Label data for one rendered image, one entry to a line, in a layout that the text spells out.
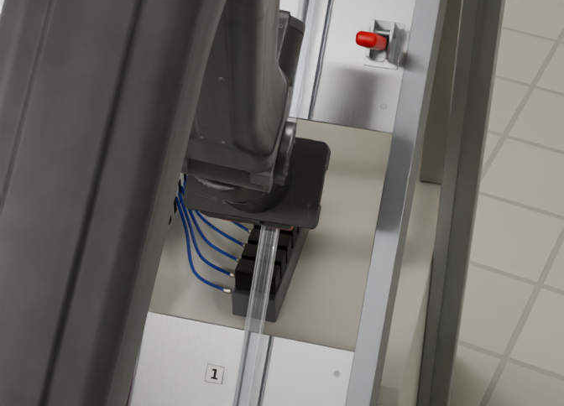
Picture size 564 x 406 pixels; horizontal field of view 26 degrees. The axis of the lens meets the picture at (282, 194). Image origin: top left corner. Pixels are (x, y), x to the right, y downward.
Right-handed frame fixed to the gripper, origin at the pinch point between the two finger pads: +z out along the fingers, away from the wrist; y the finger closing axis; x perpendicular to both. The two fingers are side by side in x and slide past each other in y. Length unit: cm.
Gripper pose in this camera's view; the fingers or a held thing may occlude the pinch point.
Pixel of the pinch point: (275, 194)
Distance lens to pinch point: 99.5
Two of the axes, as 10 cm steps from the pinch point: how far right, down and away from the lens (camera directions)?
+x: -1.8, 9.8, -1.3
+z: 1.6, 1.5, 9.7
